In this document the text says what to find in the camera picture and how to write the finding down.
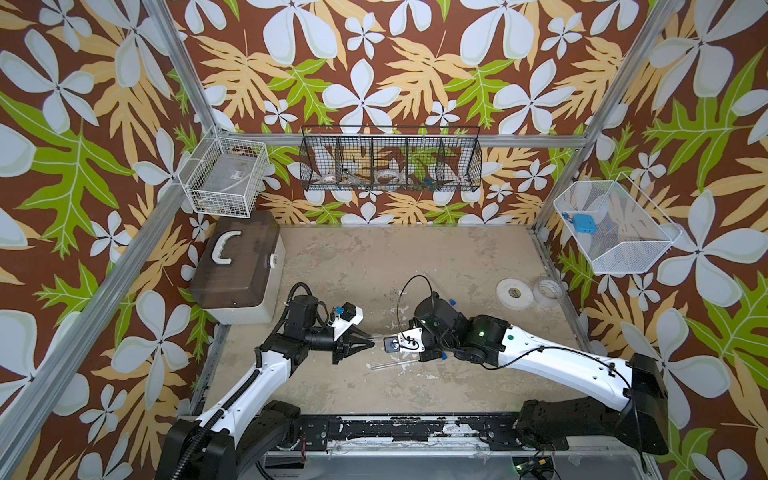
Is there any white foam tape roll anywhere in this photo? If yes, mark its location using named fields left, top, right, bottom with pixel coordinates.
left=496, top=278, right=535, bottom=310

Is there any black wire basket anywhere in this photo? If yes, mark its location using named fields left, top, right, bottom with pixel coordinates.
left=298, top=125, right=483, bottom=192

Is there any aluminium frame post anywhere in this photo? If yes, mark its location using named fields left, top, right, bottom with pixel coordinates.
left=532, top=0, right=683, bottom=233
left=142, top=0, right=218, bottom=133

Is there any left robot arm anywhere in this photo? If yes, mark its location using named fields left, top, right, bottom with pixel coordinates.
left=155, top=282, right=374, bottom=479

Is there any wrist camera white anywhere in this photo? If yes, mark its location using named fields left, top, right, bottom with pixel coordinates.
left=329, top=302, right=364, bottom=341
left=383, top=327, right=426, bottom=354

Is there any aluminium frame post right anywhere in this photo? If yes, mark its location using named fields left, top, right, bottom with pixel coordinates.
left=532, top=0, right=683, bottom=233

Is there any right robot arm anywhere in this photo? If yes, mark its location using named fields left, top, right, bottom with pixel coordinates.
left=400, top=293, right=669, bottom=455

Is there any white wire basket left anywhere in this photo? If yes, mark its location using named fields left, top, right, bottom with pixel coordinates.
left=179, top=128, right=270, bottom=218

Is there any white wire basket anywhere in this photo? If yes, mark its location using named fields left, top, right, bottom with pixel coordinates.
left=179, top=128, right=270, bottom=218
left=554, top=174, right=682, bottom=276

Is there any clear packing tape roll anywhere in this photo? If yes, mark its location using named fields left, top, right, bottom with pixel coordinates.
left=533, top=278, right=564, bottom=308

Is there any brown lid storage box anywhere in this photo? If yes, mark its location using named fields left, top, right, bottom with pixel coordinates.
left=189, top=210, right=286, bottom=325

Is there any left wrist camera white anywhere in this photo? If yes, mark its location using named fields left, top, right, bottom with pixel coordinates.
left=329, top=302, right=364, bottom=341

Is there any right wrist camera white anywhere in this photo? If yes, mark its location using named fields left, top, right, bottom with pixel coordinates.
left=383, top=327, right=426, bottom=354

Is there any aluminium frame rail left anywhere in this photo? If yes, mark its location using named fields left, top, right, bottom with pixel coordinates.
left=0, top=179, right=199, bottom=463

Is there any aluminium frame post left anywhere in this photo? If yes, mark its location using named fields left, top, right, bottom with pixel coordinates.
left=142, top=0, right=218, bottom=133

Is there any blue object in basket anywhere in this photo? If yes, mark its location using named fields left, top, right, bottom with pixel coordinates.
left=571, top=214, right=598, bottom=235

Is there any white wire basket right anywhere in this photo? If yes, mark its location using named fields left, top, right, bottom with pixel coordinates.
left=554, top=174, right=682, bottom=276

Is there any aluminium frame rail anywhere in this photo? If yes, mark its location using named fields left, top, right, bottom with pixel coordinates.
left=0, top=179, right=199, bottom=463
left=233, top=133, right=589, bottom=149

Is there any aluminium frame rail back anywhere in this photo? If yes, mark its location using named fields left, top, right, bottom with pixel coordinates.
left=233, top=133, right=589, bottom=149

